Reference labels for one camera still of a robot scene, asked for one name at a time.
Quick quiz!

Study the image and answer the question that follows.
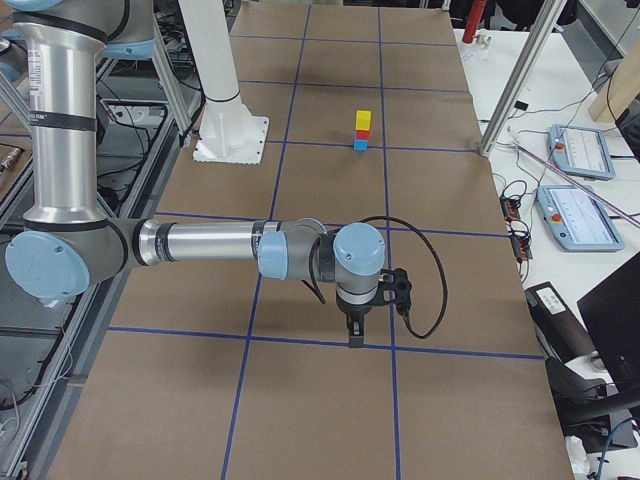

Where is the orange circuit board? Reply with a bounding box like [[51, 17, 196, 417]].
[[500, 196, 521, 222]]

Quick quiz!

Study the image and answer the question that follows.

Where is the blue cube block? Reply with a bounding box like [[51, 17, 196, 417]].
[[353, 139, 368, 151]]

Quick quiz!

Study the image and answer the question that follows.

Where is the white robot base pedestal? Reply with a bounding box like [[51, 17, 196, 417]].
[[179, 0, 269, 165]]

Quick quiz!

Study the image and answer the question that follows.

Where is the teach pendant tablet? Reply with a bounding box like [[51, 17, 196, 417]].
[[548, 124, 616, 181], [536, 185, 625, 252]]

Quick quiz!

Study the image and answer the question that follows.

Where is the far teach pendant tablet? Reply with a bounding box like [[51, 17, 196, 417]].
[[548, 124, 616, 181]]

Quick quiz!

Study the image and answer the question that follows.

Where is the near teach pendant tablet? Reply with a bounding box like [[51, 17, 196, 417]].
[[536, 185, 625, 252]]

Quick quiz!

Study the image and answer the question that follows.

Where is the red cylinder bottle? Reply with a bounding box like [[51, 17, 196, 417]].
[[462, 0, 487, 44]]

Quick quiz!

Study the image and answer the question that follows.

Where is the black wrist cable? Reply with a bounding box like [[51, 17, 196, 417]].
[[362, 215, 448, 340]]

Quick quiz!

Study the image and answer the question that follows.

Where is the aluminium frame post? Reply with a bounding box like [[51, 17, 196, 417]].
[[478, 0, 567, 157]]

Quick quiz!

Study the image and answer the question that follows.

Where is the black computer monitor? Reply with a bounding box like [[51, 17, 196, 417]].
[[578, 254, 639, 389]]

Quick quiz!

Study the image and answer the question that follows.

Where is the yellow cube block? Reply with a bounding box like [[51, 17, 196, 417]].
[[355, 110, 372, 131]]

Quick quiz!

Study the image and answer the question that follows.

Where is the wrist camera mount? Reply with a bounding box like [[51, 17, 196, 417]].
[[375, 268, 412, 317]]

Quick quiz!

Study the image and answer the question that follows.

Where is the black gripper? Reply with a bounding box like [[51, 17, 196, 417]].
[[336, 292, 385, 348]]

